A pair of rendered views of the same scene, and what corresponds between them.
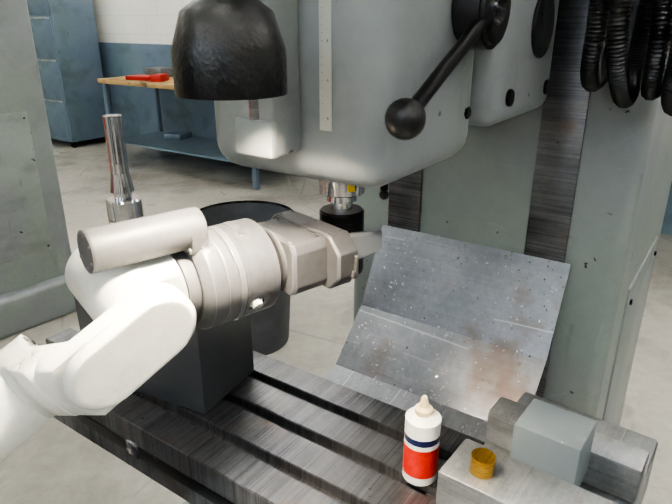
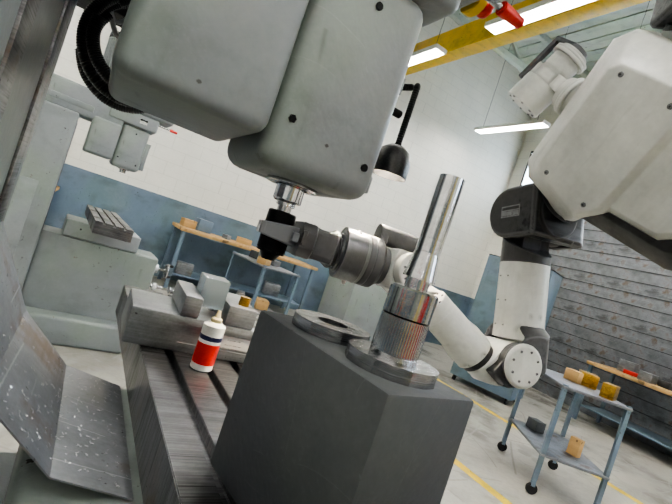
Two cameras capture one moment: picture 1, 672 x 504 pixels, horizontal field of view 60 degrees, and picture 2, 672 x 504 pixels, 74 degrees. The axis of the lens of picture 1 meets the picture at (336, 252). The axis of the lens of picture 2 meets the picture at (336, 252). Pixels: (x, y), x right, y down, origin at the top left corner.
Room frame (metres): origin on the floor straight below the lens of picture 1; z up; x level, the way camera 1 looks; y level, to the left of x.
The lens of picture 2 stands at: (1.20, 0.40, 1.23)
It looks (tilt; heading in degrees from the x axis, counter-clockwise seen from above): 0 degrees down; 206
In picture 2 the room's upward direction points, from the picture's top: 18 degrees clockwise
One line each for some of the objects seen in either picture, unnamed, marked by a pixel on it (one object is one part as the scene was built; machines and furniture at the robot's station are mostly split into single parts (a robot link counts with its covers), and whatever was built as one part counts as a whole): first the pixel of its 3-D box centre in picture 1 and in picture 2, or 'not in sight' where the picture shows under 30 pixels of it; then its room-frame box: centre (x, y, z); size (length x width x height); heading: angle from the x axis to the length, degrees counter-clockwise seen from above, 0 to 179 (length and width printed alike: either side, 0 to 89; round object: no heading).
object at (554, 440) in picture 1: (551, 448); (211, 291); (0.45, -0.20, 1.07); 0.06 x 0.05 x 0.06; 53
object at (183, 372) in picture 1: (164, 313); (330, 429); (0.75, 0.25, 1.05); 0.22 x 0.12 x 0.20; 64
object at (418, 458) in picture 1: (422, 436); (210, 339); (0.54, -0.10, 1.01); 0.04 x 0.04 x 0.11
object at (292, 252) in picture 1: (270, 261); (328, 249); (0.53, 0.06, 1.23); 0.13 x 0.12 x 0.10; 40
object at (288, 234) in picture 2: not in sight; (279, 232); (0.61, 0.01, 1.23); 0.06 x 0.02 x 0.03; 130
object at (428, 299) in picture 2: (123, 201); (413, 294); (0.78, 0.29, 1.21); 0.05 x 0.05 x 0.01
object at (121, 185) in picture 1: (117, 157); (433, 233); (0.78, 0.29, 1.27); 0.03 x 0.03 x 0.11
